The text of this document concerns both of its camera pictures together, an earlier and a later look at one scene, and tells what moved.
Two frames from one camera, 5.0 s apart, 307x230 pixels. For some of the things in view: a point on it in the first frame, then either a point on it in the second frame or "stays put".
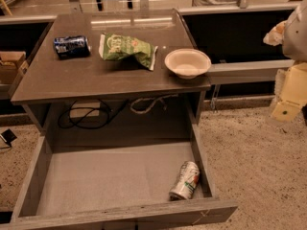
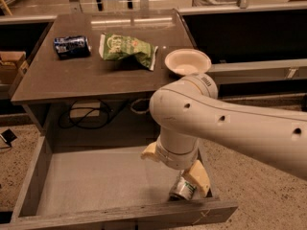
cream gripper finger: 274,36 → 179,152
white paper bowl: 187,62 stays put
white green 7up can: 185,181 stays put
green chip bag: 114,46 stays put
